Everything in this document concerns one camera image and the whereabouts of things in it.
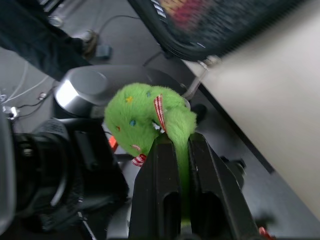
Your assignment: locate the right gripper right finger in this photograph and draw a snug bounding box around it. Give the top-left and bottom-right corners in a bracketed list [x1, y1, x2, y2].
[188, 132, 260, 240]

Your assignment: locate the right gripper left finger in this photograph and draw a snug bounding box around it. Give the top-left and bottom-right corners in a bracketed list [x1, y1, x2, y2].
[128, 138, 183, 240]

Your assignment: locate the green plush toy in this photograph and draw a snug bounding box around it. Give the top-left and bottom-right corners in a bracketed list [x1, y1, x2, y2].
[103, 83, 200, 228]

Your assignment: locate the black paddle cover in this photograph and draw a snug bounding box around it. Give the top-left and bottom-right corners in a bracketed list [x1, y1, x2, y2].
[127, 0, 305, 73]

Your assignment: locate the black robot joint housing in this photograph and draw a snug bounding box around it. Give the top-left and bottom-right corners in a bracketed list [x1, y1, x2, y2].
[0, 117, 130, 232]

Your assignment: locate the silver robot body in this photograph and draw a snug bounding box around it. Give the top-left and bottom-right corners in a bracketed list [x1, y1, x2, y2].
[53, 64, 191, 121]

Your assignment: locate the small grey box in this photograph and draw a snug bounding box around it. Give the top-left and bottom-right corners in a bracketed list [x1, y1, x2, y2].
[96, 44, 113, 60]

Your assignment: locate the dark fabric shape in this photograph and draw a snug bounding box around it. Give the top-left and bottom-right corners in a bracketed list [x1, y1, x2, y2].
[0, 0, 92, 82]

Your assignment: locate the thin white floor cable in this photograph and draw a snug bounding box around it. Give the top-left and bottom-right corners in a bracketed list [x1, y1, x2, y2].
[0, 61, 52, 103]

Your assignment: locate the thin black floor cable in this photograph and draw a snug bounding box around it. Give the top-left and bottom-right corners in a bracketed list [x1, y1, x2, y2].
[96, 14, 157, 35]

